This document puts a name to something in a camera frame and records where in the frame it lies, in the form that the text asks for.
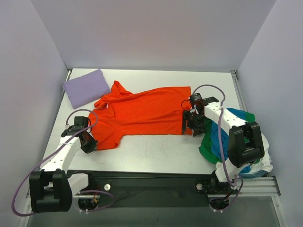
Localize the green t shirt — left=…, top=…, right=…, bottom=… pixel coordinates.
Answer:
left=199, top=120, right=214, bottom=164

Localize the white t shirt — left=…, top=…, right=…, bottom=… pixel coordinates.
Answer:
left=248, top=134, right=273, bottom=175

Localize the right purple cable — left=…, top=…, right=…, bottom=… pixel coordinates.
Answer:
left=193, top=84, right=243, bottom=211

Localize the folded purple t shirt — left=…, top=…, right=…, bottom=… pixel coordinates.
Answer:
left=63, top=69, right=110, bottom=109

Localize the blue basket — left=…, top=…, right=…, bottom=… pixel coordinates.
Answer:
left=238, top=170, right=267, bottom=179

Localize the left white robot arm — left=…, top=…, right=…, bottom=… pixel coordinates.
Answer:
left=29, top=116, right=97, bottom=213

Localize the orange t shirt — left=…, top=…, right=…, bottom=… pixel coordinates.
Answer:
left=89, top=81, right=191, bottom=150

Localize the blue t shirt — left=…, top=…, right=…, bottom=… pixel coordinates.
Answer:
left=210, top=108, right=255, bottom=164

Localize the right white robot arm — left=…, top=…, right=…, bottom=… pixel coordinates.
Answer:
left=181, top=93, right=265, bottom=193

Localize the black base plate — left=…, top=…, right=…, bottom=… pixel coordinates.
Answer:
left=67, top=169, right=237, bottom=209

